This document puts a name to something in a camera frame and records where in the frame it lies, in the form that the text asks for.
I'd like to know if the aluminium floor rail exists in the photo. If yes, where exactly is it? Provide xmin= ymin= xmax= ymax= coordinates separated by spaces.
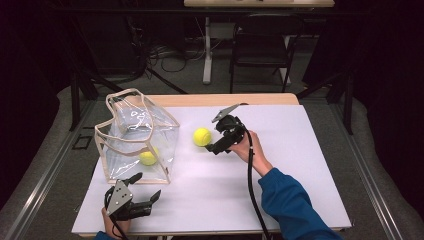
xmin=1 ymin=99 xmax=98 ymax=240
xmin=328 ymin=99 xmax=406 ymax=240

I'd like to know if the yellow tennis ball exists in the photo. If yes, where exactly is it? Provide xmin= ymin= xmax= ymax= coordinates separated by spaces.
xmin=192 ymin=127 xmax=213 ymax=148
xmin=138 ymin=148 xmax=160 ymax=167

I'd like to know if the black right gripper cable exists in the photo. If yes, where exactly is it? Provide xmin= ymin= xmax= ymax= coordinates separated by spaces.
xmin=243 ymin=127 xmax=273 ymax=240

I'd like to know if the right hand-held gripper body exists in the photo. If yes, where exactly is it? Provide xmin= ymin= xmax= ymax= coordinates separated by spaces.
xmin=211 ymin=103 xmax=248 ymax=155

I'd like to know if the black metal stand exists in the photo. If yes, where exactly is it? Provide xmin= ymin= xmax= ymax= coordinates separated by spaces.
xmin=296 ymin=68 xmax=355 ymax=136
xmin=67 ymin=63 xmax=123 ymax=132

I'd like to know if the clear plastic tote bag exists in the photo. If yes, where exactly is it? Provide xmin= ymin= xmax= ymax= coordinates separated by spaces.
xmin=94 ymin=87 xmax=181 ymax=185

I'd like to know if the bundle of floor cables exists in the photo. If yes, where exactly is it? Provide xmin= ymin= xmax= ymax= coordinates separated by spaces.
xmin=143 ymin=36 xmax=209 ymax=74

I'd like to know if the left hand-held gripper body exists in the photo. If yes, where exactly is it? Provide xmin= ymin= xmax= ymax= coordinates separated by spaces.
xmin=104 ymin=179 xmax=155 ymax=222

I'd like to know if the black folding chair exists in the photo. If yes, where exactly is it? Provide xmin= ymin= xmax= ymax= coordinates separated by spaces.
xmin=229 ymin=13 xmax=304 ymax=95

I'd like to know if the person's right hand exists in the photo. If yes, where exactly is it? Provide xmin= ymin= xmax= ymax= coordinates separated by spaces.
xmin=229 ymin=129 xmax=274 ymax=178

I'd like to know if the person's left hand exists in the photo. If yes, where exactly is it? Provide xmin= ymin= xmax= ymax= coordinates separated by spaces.
xmin=101 ymin=206 xmax=132 ymax=240

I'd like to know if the black floor socket frame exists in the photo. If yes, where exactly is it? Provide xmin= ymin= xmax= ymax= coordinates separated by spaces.
xmin=72 ymin=134 xmax=93 ymax=151

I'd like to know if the white table board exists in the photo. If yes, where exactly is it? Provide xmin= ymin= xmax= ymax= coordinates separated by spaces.
xmin=71 ymin=104 xmax=353 ymax=234

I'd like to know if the beige desk with white legs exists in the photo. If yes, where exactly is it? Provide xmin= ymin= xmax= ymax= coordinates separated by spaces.
xmin=183 ymin=0 xmax=336 ymax=86

